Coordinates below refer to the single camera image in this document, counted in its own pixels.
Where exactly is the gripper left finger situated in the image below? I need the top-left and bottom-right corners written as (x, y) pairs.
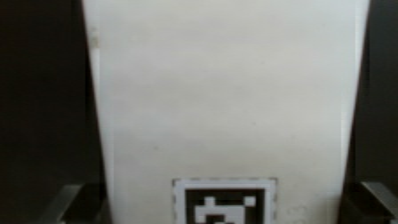
top-left (34, 183), bottom-right (112, 224)

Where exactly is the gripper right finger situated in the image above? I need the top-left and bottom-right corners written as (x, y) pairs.
top-left (338, 181), bottom-right (398, 224)

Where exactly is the white cabinet top block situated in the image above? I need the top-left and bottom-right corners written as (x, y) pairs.
top-left (82, 0), bottom-right (372, 224)

